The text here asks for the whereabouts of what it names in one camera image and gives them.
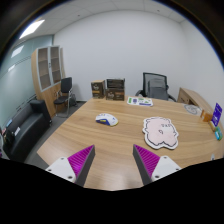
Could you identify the wooden side desk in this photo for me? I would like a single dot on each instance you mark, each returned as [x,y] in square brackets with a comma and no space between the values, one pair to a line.
[191,97]

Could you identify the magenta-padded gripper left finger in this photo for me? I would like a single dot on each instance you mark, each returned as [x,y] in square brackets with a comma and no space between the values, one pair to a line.
[76,162]

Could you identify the round grey patterned disc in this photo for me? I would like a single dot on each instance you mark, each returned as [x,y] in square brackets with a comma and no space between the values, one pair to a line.
[192,109]

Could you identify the black leather sofa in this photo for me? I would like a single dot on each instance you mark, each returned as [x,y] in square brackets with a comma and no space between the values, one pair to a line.
[25,128]

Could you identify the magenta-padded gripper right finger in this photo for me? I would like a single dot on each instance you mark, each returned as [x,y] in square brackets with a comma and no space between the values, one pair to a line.
[150,160]

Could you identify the pink pig-shaped mouse pad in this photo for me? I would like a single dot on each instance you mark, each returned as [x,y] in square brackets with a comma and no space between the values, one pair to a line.
[160,132]

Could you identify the grey backpack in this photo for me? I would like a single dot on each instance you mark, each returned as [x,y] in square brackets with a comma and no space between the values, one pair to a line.
[157,88]

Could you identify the white blue yellow computer mouse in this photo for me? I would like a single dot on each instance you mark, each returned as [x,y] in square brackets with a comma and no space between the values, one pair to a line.
[106,119]

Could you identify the tall brown cardboard box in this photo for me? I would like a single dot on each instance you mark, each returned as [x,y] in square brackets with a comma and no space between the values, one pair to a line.
[98,89]

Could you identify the purple standing card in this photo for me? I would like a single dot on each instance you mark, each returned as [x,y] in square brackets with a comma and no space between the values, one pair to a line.
[217,114]

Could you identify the black box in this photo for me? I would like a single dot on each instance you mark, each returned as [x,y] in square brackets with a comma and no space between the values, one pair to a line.
[115,83]

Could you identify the ceiling light panel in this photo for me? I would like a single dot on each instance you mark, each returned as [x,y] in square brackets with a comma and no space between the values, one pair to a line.
[31,28]

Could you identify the white sheet with coloured stickers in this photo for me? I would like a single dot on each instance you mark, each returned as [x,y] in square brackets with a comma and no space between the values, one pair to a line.
[140,101]

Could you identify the wooden glass-door shelf cabinet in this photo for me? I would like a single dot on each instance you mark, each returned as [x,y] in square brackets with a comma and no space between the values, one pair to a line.
[48,93]

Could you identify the black visitor chair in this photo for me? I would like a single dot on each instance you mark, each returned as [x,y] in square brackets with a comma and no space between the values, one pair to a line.
[65,87]

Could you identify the small green card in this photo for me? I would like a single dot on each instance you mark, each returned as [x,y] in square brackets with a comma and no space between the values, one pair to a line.
[218,133]

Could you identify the small orange box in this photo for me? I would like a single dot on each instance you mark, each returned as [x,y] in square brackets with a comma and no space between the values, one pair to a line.
[206,116]

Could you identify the black mesh office chair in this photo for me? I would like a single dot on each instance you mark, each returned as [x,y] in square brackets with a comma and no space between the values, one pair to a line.
[151,76]

